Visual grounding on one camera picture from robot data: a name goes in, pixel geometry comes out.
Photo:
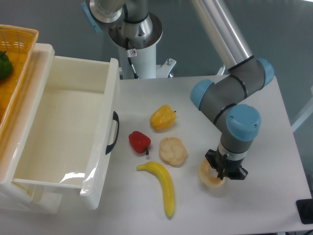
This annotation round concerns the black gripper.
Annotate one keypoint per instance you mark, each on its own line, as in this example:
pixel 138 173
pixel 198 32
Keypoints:
pixel 231 169

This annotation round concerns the ring donut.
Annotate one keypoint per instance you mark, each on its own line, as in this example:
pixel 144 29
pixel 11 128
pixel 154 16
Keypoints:
pixel 206 177

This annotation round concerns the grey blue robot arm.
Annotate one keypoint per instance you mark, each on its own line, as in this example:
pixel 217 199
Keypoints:
pixel 220 102

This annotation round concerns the round twisted bread bun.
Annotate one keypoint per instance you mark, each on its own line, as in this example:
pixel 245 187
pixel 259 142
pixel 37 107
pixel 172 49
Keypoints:
pixel 172 151

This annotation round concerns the yellow banana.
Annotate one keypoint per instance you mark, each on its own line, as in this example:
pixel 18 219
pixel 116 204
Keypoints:
pixel 166 182

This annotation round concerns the yellow bell pepper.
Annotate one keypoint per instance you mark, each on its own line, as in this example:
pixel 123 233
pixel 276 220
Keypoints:
pixel 162 118

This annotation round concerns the black device at table edge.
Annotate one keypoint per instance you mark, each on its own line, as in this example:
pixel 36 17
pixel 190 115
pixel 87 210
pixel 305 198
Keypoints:
pixel 305 210

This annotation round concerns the red bell pepper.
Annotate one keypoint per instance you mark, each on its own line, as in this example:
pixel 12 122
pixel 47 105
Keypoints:
pixel 139 142

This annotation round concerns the white plastic drawer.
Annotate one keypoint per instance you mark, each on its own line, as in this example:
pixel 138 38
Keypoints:
pixel 88 93

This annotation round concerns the orange woven basket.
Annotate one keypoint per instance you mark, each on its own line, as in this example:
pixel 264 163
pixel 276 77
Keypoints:
pixel 18 42

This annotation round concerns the green bell pepper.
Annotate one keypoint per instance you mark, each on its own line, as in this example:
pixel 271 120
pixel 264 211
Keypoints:
pixel 6 66

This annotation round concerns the white frame bar at right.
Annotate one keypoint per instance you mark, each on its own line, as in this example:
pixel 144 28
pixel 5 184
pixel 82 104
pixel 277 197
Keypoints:
pixel 303 114

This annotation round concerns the black drawer handle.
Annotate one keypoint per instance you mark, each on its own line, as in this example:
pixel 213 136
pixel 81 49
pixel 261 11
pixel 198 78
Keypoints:
pixel 113 134

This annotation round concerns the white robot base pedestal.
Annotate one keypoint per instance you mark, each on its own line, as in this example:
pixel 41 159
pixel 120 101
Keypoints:
pixel 137 49

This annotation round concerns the white drawer cabinet frame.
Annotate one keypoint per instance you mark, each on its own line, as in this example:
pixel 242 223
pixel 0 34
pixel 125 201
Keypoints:
pixel 30 152

